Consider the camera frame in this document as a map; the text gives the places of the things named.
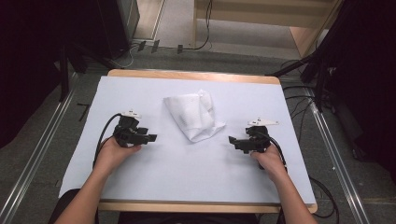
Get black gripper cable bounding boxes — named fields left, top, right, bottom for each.
left=92, top=113, right=123, bottom=170
left=255, top=131, right=290, bottom=174

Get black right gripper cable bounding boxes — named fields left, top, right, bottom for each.
left=255, top=131, right=290, bottom=174

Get white mesh laundry bag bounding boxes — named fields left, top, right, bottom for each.
left=163, top=89, right=227, bottom=144

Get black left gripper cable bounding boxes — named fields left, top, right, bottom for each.
left=92, top=113, right=123, bottom=170

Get metal floor rail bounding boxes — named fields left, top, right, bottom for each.
left=0, top=73, right=79, bottom=224
left=302, top=87, right=372, bottom=224

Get person's left hand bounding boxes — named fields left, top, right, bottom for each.
left=92, top=135, right=143, bottom=177

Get white floor cable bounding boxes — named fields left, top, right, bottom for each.
left=115, top=42, right=139, bottom=69

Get person's right hand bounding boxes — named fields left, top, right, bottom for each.
left=249, top=144, right=290, bottom=184

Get light wooden furniture frame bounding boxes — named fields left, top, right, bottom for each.
left=191, top=0, right=344, bottom=59

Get black curtain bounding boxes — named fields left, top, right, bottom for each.
left=0, top=0, right=68, bottom=149
left=314, top=0, right=396, bottom=180

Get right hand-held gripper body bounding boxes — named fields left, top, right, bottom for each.
left=241, top=117, right=280, bottom=154

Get black floor cables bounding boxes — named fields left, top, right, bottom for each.
left=281, top=59, right=341, bottom=219

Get wooden table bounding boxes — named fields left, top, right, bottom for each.
left=97, top=68, right=318, bottom=215

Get black metal stand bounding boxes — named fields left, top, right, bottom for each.
left=58, top=43, right=92, bottom=103
left=265, top=50, right=335, bottom=114

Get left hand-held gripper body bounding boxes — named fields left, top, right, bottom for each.
left=112, top=110, right=149, bottom=148

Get dark cabinet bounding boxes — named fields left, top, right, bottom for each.
left=92, top=0, right=141, bottom=61

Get pale blue table mat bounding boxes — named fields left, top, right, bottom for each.
left=58, top=76, right=318, bottom=205

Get black hanging cable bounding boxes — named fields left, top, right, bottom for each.
left=182, top=0, right=215, bottom=51

